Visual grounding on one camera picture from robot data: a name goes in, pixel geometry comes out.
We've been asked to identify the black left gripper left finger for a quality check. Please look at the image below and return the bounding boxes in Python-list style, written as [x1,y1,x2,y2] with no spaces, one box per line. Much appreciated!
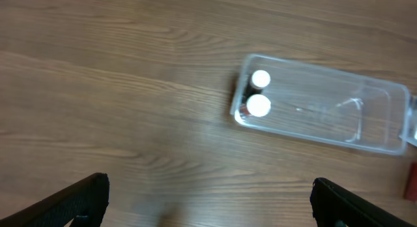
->
[1,173,109,227]

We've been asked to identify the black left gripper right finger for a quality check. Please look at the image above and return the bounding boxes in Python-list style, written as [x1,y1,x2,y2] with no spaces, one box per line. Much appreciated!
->
[309,177,413,227]

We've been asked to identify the red medicine box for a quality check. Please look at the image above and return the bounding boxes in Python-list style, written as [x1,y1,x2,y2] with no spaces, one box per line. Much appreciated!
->
[404,162,417,202]

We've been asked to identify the clear plastic container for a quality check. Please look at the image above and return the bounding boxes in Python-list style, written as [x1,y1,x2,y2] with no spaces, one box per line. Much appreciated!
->
[230,53,411,155]

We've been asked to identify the white cap orange bottle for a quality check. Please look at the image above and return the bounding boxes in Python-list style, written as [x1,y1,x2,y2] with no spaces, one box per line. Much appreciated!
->
[239,94,271,118]

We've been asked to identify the white cap bottle upper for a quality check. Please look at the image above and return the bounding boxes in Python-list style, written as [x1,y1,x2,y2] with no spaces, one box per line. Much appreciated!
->
[245,70,271,95]

